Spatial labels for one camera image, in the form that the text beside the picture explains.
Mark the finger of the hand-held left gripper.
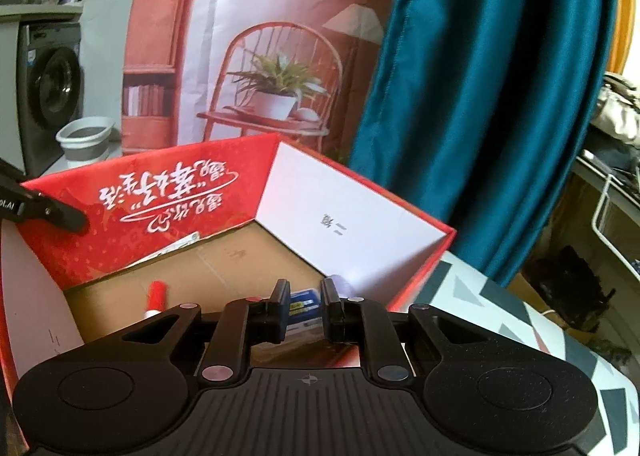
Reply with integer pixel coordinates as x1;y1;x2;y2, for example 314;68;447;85
20;190;91;235

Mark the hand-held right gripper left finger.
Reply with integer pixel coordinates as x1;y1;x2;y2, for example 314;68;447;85
115;280;291;389

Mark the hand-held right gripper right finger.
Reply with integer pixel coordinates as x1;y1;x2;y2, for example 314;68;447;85
321;278;481;389

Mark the blue plastic packet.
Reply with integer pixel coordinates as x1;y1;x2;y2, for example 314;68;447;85
286;288;326;337

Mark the red white marker pen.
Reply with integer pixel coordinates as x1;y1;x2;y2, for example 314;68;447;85
142;280;168;317

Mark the red cardboard box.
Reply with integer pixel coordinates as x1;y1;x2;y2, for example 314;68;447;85
0;132;458;442

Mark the white plastic bucket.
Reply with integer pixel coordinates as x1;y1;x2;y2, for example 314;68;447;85
55;117;116;167

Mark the grey washing machine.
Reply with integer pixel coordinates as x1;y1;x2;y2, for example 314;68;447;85
17;20;83;177

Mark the black bag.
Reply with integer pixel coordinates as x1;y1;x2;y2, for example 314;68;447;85
530;246;616;331

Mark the blue curtain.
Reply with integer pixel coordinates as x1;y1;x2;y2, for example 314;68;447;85
347;0;621;287

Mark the white wire basket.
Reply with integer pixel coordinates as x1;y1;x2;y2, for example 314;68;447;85
591;171;640;281

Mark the white drawstring bag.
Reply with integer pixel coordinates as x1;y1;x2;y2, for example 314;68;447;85
592;73;640;144

